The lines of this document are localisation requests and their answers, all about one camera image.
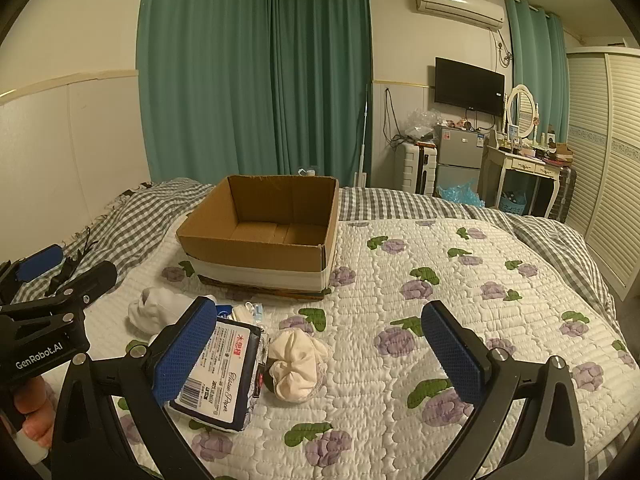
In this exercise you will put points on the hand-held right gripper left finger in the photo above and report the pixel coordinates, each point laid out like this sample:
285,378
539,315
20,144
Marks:
184,352

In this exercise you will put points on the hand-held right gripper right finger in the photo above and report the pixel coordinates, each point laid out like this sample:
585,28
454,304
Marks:
452,355

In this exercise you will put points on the white suitcase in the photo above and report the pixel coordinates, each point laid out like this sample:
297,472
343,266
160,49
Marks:
412,165

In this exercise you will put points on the white mop pole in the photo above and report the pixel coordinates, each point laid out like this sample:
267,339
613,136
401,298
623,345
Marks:
365,135

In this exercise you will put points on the green curtain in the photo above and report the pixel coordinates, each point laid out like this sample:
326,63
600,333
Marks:
535,65
320,75
205,70

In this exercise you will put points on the grey checked blanket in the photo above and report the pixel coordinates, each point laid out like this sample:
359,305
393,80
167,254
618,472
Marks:
145,205

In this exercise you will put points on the white dressing table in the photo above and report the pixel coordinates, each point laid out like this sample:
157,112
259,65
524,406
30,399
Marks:
520,162

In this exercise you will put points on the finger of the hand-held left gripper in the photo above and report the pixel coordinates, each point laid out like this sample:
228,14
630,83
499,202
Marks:
37,261
90,277

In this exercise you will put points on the brown cardboard box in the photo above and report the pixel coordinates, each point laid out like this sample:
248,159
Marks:
260,240

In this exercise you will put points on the clear plastic bags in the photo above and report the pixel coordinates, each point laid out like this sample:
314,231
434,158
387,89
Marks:
420,122

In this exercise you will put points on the grey small fridge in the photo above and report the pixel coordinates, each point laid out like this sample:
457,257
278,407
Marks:
457,152

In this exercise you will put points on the person's left hand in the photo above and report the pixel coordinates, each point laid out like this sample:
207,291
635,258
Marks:
37,410

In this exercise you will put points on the blue plastic bag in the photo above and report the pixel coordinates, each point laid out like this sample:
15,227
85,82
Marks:
457,192

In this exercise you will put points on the white sock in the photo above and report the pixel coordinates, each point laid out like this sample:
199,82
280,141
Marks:
150,310

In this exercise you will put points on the oval white mirror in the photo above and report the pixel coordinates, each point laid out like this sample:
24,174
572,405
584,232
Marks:
522,110

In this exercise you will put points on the cream cloth scrunchie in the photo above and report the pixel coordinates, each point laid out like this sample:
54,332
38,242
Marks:
296,360

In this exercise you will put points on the white air conditioner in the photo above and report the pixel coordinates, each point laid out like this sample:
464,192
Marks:
457,5

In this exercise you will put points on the dark suitcase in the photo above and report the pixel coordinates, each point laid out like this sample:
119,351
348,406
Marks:
565,192

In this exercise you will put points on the tissue paper pack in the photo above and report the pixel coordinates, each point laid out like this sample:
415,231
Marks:
225,375

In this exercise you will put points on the white floral quilt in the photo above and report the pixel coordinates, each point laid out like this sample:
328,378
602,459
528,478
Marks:
380,300

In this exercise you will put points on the small blue packet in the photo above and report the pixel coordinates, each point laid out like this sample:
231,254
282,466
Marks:
223,309

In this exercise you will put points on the white louvred wardrobe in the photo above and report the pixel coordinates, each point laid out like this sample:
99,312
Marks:
600,150

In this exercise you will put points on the blue plastic basket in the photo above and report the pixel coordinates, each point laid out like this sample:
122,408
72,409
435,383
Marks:
514,202

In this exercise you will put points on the black television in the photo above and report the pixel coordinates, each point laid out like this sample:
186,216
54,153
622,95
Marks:
467,85

